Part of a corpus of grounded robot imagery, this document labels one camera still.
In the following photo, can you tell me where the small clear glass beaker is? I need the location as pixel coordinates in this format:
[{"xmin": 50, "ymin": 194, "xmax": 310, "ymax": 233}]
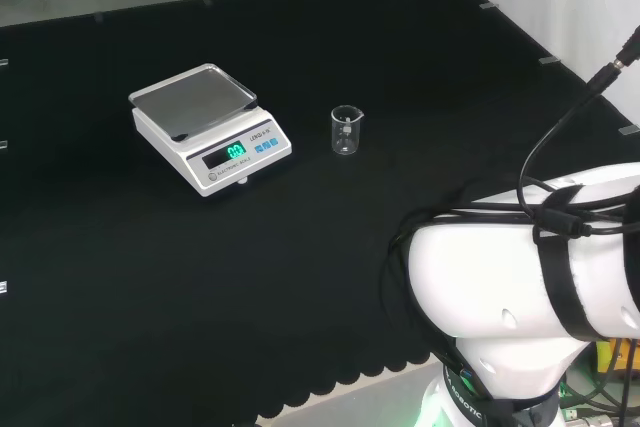
[{"xmin": 330, "ymin": 104, "xmax": 365, "ymax": 157}]

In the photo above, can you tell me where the black bench cloth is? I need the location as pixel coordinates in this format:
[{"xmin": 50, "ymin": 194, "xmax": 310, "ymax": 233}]
[{"xmin": 0, "ymin": 0, "xmax": 640, "ymax": 427}]

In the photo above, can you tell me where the white electronic balance steel pan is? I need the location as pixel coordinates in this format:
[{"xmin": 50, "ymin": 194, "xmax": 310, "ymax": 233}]
[{"xmin": 128, "ymin": 62, "xmax": 294, "ymax": 198}]

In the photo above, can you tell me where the pale base board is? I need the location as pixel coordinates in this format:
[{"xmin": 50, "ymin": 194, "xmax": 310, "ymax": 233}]
[{"xmin": 256, "ymin": 356, "xmax": 442, "ymax": 427}]

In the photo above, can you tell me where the yellow stop button box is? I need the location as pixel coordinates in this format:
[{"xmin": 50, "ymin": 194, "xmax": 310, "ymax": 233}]
[{"xmin": 593, "ymin": 338, "xmax": 640, "ymax": 384}]

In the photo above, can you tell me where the black cable with plug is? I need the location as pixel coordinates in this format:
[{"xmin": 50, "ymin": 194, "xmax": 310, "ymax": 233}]
[{"xmin": 518, "ymin": 24, "xmax": 640, "ymax": 238}]

